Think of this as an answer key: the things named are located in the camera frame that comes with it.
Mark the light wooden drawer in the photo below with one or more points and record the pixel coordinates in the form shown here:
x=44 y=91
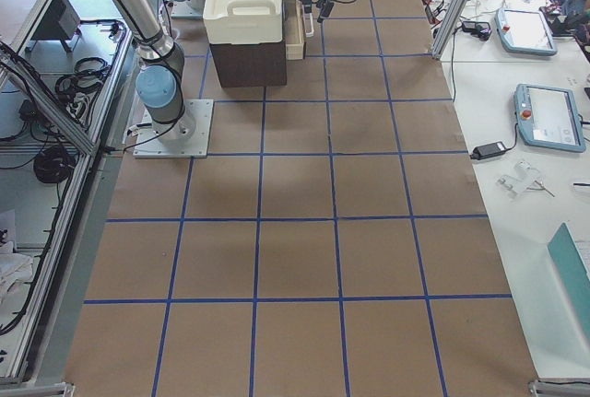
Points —
x=295 y=36

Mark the white plastic tray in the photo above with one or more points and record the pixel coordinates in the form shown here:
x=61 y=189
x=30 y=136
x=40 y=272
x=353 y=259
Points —
x=241 y=22

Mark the upper blue teach pendant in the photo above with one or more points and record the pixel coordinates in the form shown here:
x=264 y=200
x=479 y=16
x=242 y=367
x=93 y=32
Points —
x=524 y=32

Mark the blue teach pendant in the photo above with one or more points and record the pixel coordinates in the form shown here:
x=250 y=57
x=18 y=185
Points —
x=548 y=117
x=524 y=32

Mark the black power adapter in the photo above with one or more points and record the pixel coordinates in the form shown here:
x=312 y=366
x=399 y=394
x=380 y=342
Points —
x=489 y=150

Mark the lower blue teach pendant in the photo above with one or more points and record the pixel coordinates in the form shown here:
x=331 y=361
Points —
x=548 y=117

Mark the clear plastic parts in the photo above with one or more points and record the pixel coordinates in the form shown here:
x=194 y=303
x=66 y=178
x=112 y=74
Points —
x=525 y=178

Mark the teal board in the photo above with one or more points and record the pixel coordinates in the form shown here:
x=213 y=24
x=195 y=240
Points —
x=573 y=272

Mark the white crumpled cloth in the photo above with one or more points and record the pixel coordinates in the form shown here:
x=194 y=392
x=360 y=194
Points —
x=16 y=269

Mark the arm grey base plate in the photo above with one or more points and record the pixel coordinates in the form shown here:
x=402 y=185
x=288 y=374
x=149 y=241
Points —
x=189 y=138
x=187 y=10

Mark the aluminium frame post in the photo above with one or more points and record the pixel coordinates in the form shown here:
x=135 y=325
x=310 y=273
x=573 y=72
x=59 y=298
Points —
x=447 y=28

